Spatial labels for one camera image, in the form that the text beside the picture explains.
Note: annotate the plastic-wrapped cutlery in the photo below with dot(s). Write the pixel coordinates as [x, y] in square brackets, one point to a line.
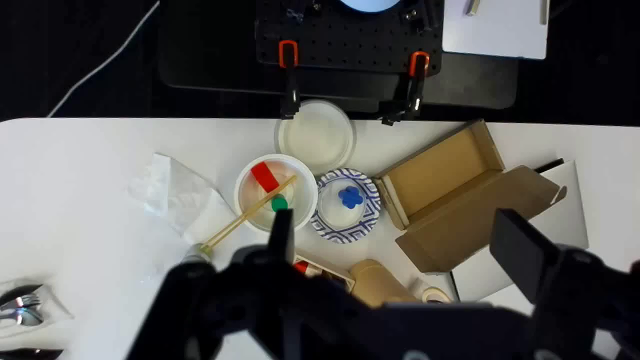
[25, 310]

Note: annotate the white napkin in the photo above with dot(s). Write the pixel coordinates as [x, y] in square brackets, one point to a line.
[175, 195]

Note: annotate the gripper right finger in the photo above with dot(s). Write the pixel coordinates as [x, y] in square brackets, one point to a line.
[575, 280]

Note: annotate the orange and black clamp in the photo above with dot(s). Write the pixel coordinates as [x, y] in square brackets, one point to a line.
[289, 80]
[413, 90]

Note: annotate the white paper sheet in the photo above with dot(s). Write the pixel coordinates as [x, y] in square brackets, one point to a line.
[570, 215]

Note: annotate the beige cardboard tube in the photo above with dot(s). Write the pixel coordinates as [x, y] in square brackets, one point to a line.
[377, 282]

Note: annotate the small metal bar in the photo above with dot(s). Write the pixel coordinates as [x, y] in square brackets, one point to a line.
[543, 11]
[473, 7]

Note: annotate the roll of masking tape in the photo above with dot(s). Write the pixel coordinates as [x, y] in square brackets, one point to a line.
[436, 295]

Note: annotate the white board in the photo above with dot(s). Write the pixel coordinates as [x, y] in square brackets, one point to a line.
[495, 30]

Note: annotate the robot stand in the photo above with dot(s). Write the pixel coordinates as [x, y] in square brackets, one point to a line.
[220, 55]

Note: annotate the open cardboard box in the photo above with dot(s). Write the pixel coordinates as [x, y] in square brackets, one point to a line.
[450, 200]

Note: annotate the small clear plastic cup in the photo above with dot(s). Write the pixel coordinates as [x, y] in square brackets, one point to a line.
[335, 212]

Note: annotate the red block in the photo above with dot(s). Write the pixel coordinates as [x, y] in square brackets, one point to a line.
[264, 176]

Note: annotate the clear plastic lid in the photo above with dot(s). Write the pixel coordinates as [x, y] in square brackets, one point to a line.
[316, 135]

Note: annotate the green block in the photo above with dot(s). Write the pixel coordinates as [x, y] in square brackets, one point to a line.
[279, 203]

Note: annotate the blue patterned paper plate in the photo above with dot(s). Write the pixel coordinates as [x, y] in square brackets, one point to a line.
[370, 210]

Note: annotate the white bowl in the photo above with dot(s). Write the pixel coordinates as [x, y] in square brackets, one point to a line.
[302, 205]

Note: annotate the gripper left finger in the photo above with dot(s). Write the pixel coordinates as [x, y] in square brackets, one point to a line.
[200, 310]

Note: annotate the small box with red item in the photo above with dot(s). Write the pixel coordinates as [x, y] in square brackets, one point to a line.
[320, 270]

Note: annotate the pair of wooden chopsticks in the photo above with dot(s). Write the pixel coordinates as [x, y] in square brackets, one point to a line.
[245, 216]

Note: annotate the blue flower-shaped toy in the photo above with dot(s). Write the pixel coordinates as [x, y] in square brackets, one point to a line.
[350, 197]

